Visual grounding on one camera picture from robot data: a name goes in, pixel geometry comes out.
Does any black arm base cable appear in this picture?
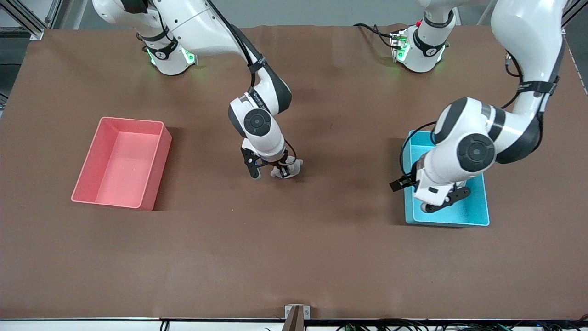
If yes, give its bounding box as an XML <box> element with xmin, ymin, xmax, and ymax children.
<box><xmin>136</xmin><ymin>18</ymin><xmax>159</xmax><ymax>53</ymax></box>
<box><xmin>353</xmin><ymin>23</ymin><xmax>396</xmax><ymax>50</ymax></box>

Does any silver metal bracket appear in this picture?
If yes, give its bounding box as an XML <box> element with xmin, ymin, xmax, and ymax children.
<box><xmin>284</xmin><ymin>304</ymin><xmax>311</xmax><ymax>320</ymax></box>

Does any pink plastic box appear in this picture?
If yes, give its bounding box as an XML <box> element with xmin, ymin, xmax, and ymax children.
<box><xmin>71</xmin><ymin>116</ymin><xmax>173</xmax><ymax>211</ymax></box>

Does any black arm wrist cable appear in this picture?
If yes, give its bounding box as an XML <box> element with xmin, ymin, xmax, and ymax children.
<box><xmin>399</xmin><ymin>46</ymin><xmax>526</xmax><ymax>184</ymax></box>
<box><xmin>209</xmin><ymin>0</ymin><xmax>297</xmax><ymax>167</ymax></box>

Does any black right arm base cable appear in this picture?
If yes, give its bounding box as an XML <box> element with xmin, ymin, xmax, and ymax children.
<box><xmin>136</xmin><ymin>18</ymin><xmax>159</xmax><ymax>53</ymax></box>

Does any grey plush toy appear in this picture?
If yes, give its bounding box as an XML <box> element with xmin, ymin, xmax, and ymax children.
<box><xmin>270</xmin><ymin>158</ymin><xmax>304</xmax><ymax>180</ymax></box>

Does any aluminium frame profile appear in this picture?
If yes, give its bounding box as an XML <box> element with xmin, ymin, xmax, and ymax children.
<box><xmin>45</xmin><ymin>0</ymin><xmax>65</xmax><ymax>29</ymax></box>
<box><xmin>563</xmin><ymin>0</ymin><xmax>588</xmax><ymax>35</ymax></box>
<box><xmin>0</xmin><ymin>0</ymin><xmax>45</xmax><ymax>41</ymax></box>

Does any brown table mat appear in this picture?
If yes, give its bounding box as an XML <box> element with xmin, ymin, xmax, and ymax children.
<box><xmin>0</xmin><ymin>23</ymin><xmax>588</xmax><ymax>321</ymax></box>

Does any black right arm wrist cable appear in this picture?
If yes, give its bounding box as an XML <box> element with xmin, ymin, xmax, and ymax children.
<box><xmin>209</xmin><ymin>0</ymin><xmax>297</xmax><ymax>167</ymax></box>

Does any brown support post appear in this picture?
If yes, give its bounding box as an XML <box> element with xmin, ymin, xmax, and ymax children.
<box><xmin>281</xmin><ymin>306</ymin><xmax>306</xmax><ymax>331</ymax></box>

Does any blue plastic box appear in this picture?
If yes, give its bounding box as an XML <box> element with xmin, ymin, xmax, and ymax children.
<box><xmin>402</xmin><ymin>130</ymin><xmax>490</xmax><ymax>228</ymax></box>

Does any black left arm wrist cable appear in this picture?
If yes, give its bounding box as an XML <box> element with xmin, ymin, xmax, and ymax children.
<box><xmin>399</xmin><ymin>46</ymin><xmax>526</xmax><ymax>184</ymax></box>

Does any black left arm base cable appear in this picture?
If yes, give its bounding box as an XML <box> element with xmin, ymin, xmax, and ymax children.
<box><xmin>353</xmin><ymin>23</ymin><xmax>396</xmax><ymax>50</ymax></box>

